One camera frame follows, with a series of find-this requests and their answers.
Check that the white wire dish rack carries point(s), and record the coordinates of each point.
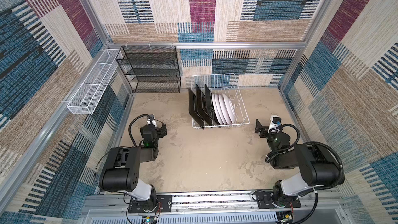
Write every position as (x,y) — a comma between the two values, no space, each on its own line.
(221,84)

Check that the aluminium mounting rail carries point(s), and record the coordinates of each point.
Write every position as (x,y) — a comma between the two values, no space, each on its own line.
(212,207)

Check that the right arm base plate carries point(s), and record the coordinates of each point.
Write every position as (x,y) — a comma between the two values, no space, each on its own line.
(265,200)

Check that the floral square plate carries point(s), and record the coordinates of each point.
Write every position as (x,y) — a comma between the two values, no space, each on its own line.
(202,108)

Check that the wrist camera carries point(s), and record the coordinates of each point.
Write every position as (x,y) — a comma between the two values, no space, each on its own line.
(274,126)
(151,120)

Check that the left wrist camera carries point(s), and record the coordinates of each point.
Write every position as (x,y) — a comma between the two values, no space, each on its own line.
(151,120)

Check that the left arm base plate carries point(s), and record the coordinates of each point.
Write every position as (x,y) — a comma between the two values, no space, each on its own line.
(161,203)

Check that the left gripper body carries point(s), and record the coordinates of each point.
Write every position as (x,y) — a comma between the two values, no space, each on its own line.
(160,129)

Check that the white round plate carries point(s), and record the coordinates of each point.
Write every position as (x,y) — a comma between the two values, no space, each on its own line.
(224,109)
(216,110)
(230,109)
(219,109)

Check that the white mesh wall basket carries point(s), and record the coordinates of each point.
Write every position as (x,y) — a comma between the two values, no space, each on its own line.
(89,93)

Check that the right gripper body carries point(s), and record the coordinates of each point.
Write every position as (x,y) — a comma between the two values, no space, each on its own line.
(264,129)

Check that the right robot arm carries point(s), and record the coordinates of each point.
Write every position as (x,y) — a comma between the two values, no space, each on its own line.
(320,167)

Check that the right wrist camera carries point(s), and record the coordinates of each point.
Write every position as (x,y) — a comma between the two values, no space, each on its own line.
(274,126)

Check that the black mesh shelf rack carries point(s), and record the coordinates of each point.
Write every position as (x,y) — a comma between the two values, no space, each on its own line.
(150,68)

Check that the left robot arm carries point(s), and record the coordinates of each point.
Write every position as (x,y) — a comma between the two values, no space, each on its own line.
(121,171)

